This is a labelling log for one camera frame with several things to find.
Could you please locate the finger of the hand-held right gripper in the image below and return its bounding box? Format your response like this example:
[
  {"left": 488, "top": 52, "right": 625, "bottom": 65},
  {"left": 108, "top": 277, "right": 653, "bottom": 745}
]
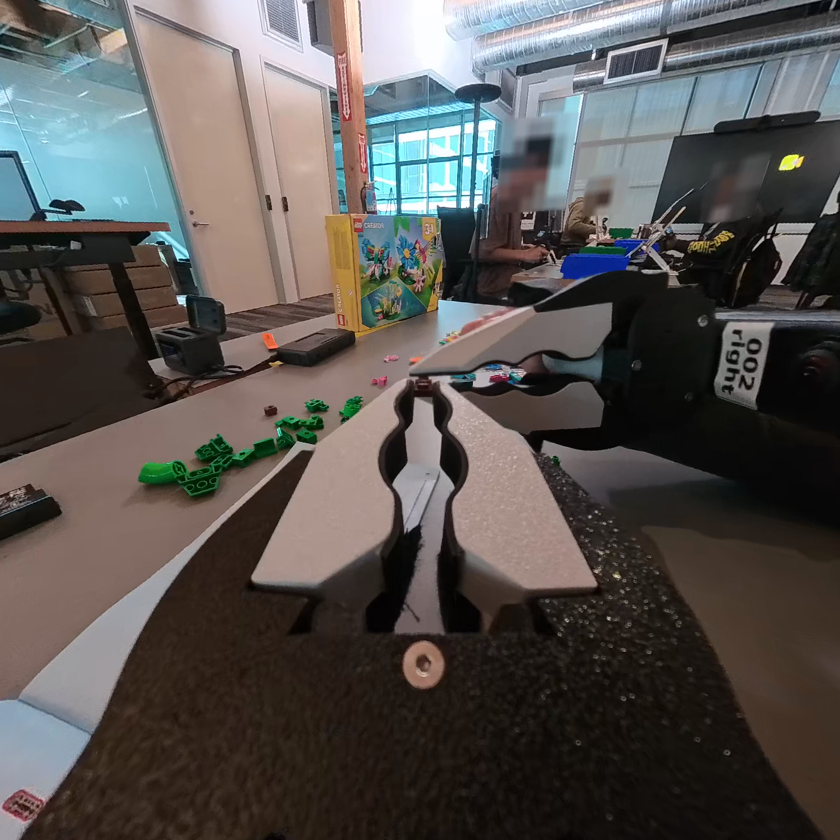
[
  {"left": 408, "top": 302, "right": 616, "bottom": 379},
  {"left": 454, "top": 378, "right": 606, "bottom": 435}
]

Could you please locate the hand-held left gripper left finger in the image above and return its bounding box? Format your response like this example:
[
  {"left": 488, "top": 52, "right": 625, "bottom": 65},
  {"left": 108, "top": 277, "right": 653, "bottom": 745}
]
[{"left": 251, "top": 379, "right": 417, "bottom": 634}]

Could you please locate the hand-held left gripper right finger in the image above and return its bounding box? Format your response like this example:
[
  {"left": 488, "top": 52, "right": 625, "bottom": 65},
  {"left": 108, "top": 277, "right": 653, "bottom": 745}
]
[{"left": 433, "top": 382, "right": 599, "bottom": 634}]

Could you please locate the white instruction booklet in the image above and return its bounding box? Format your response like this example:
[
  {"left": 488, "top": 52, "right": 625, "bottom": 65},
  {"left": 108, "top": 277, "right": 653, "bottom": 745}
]
[{"left": 0, "top": 441, "right": 441, "bottom": 840}]

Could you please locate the grey desk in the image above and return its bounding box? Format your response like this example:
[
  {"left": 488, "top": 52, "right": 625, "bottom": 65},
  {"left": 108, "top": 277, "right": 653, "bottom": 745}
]
[{"left": 0, "top": 298, "right": 840, "bottom": 840}]

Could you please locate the person's right hand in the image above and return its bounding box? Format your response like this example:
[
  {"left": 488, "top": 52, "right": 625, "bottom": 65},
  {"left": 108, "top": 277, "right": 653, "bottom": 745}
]
[{"left": 458, "top": 307, "right": 526, "bottom": 336}]

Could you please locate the pile of colourful bricks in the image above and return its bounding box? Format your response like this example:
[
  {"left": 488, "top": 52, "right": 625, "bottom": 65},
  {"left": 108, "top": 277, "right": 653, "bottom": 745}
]
[{"left": 440, "top": 328, "right": 526, "bottom": 385}]

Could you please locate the blue plastic bin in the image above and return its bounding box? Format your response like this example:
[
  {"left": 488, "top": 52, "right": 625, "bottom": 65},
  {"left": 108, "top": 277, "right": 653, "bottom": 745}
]
[{"left": 561, "top": 252, "right": 631, "bottom": 280}]

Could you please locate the black office chair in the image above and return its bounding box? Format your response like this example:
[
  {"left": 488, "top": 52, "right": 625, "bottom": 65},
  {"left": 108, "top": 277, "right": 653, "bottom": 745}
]
[{"left": 436, "top": 205, "right": 480, "bottom": 303}]

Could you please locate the cluster of small green bricks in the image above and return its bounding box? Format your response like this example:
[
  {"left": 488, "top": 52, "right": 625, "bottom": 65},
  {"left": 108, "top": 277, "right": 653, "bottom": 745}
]
[{"left": 138, "top": 395, "right": 366, "bottom": 499}]

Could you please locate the colourful toy box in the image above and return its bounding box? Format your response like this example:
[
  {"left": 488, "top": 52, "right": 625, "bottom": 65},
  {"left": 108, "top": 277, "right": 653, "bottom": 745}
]
[{"left": 325, "top": 213, "right": 445, "bottom": 337}]

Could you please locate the black rectangular device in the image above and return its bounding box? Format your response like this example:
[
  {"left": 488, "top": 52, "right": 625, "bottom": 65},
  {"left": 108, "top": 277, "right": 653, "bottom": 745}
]
[{"left": 276, "top": 328, "right": 358, "bottom": 368}]

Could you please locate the grey charger dock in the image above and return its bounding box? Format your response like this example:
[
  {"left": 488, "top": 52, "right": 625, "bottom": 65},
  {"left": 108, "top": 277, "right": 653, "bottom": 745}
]
[{"left": 154, "top": 295, "right": 228, "bottom": 377}]

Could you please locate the large black screen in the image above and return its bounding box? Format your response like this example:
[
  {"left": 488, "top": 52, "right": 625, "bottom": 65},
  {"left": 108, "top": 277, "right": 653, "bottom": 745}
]
[{"left": 653, "top": 128, "right": 840, "bottom": 224}]

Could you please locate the white door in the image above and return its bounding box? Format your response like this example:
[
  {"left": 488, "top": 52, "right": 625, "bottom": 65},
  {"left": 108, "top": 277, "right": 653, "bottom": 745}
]
[
  {"left": 131, "top": 7, "right": 284, "bottom": 315},
  {"left": 261, "top": 58, "right": 337, "bottom": 300}
]

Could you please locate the dark brown box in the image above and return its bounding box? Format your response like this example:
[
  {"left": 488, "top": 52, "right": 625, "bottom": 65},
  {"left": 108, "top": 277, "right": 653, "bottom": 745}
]
[{"left": 0, "top": 327, "right": 159, "bottom": 454}]

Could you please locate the black box blue edge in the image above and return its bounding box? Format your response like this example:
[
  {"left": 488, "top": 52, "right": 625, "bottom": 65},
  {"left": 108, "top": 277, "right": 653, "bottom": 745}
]
[{"left": 0, "top": 483, "right": 64, "bottom": 543}]

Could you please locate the stack of cardboard boxes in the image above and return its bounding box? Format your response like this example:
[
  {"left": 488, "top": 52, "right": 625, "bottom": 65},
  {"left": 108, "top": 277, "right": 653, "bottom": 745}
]
[{"left": 39, "top": 246, "right": 192, "bottom": 336}]

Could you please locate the dark wooden table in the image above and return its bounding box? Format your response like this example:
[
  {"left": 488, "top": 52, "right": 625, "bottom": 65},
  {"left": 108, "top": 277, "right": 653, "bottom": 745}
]
[{"left": 0, "top": 221, "right": 172, "bottom": 395}]

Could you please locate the dark monitor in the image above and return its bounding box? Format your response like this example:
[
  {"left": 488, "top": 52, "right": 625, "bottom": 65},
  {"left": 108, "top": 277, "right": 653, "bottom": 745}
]
[{"left": 0, "top": 151, "right": 41, "bottom": 221}]

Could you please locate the white duct vent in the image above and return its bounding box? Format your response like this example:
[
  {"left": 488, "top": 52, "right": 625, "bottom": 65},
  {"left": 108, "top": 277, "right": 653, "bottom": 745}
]
[{"left": 602, "top": 39, "right": 669, "bottom": 85}]

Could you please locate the silver air duct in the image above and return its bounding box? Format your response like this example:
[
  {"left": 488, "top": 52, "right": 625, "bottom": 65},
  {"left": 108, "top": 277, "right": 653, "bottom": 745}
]
[
  {"left": 471, "top": 16, "right": 840, "bottom": 75},
  {"left": 443, "top": 0, "right": 840, "bottom": 42}
]

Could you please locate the black wall speaker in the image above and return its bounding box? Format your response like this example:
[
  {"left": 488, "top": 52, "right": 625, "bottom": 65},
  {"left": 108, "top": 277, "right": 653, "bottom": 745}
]
[{"left": 305, "top": 0, "right": 336, "bottom": 51}]

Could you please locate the white wall vent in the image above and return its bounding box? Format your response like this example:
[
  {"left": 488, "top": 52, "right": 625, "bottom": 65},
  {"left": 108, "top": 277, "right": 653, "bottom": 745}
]
[{"left": 259, "top": 0, "right": 307, "bottom": 51}]

